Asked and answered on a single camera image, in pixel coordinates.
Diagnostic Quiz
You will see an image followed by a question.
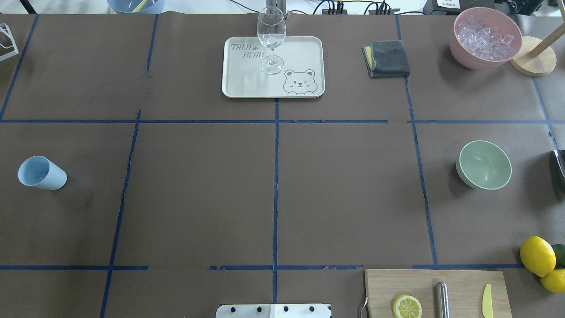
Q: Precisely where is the light blue plastic cup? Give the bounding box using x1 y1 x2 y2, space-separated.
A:
18 155 68 190

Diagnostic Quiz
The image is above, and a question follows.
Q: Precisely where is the halved lemon slice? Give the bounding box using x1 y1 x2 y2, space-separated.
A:
392 295 422 318

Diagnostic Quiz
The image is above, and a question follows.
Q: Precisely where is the wooden cutting board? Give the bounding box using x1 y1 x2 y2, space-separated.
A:
365 269 512 318

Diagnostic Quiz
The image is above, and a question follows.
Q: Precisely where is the steel ice scoop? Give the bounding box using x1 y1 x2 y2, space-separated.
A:
553 150 565 179

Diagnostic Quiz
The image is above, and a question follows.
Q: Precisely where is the clear wine glass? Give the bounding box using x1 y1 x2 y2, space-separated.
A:
257 6 286 75

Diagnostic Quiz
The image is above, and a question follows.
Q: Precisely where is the white wire cup rack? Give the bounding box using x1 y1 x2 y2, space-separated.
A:
0 23 19 61

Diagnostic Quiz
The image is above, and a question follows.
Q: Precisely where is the pink bowl of ice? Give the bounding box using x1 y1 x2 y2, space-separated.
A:
449 7 523 70

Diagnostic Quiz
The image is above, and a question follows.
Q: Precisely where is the yellow lemon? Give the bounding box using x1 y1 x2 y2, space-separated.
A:
539 269 565 293
520 235 556 277

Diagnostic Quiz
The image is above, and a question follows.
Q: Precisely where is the blue bowl with fork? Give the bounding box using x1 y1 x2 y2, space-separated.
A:
107 0 166 14

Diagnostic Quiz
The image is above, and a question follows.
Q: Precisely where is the yellow plastic knife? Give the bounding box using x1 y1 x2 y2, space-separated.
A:
482 284 493 318

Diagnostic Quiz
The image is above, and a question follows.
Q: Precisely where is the green lime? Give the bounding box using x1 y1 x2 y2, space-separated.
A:
551 244 565 269

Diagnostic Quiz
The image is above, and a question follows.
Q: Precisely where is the cream bear serving tray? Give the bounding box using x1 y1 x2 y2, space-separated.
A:
222 36 325 98

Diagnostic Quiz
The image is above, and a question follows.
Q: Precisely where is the round wooden stand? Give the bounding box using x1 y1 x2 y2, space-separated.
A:
510 24 565 77

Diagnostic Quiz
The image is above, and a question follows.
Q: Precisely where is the light green bowl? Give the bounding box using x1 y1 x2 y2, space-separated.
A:
456 140 512 190

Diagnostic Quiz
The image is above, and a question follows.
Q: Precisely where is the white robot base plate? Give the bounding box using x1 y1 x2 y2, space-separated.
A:
215 303 332 318

